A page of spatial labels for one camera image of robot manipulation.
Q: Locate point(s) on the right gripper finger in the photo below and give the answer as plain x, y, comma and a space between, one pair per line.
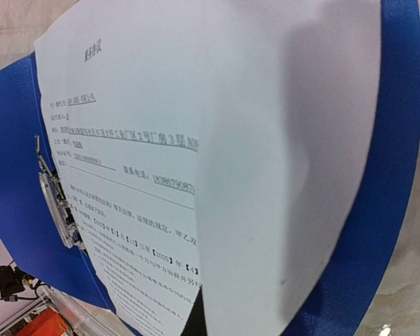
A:
196, 324

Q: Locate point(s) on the printed paper sheet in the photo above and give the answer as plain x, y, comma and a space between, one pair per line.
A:
210, 148

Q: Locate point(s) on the blue plastic folder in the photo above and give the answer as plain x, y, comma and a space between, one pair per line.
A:
347, 285

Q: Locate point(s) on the metal folder clip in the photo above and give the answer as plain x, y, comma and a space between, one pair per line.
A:
57, 203

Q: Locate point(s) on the orange box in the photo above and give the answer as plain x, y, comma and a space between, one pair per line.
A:
48, 323

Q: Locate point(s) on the aluminium front rail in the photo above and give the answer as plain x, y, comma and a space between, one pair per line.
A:
83, 318

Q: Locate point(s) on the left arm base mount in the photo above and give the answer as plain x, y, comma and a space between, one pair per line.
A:
14, 281

